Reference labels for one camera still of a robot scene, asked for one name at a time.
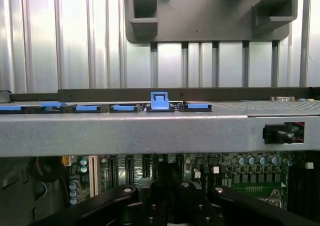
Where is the white expansion slot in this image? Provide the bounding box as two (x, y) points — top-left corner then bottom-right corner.
(88, 155), (100, 199)

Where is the black and gray PC case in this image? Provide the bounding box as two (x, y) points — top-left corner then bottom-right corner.
(0, 86), (320, 226)

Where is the gray 3D-printed parts rack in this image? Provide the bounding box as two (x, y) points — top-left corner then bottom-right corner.
(124, 0), (300, 45)

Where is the metal CPU socket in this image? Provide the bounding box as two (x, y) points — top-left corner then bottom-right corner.
(259, 188), (291, 211)

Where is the green Dell motherboard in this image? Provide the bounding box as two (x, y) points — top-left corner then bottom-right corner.
(58, 153), (320, 223)

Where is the white power connector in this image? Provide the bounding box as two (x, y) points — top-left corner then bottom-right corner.
(60, 155), (76, 167)

